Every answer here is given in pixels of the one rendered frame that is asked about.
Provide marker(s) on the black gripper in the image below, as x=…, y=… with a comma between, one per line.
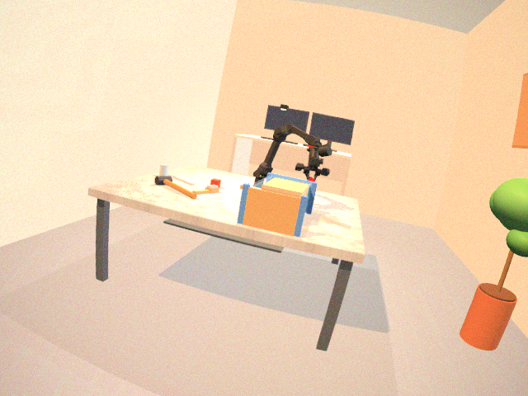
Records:
x=300, y=166

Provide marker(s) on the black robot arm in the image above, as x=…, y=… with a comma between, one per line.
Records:
x=279, y=136

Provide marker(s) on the grey cylinder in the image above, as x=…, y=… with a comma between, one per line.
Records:
x=163, y=170

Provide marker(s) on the mallet with grey head and wooden handle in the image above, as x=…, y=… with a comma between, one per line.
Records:
x=167, y=181

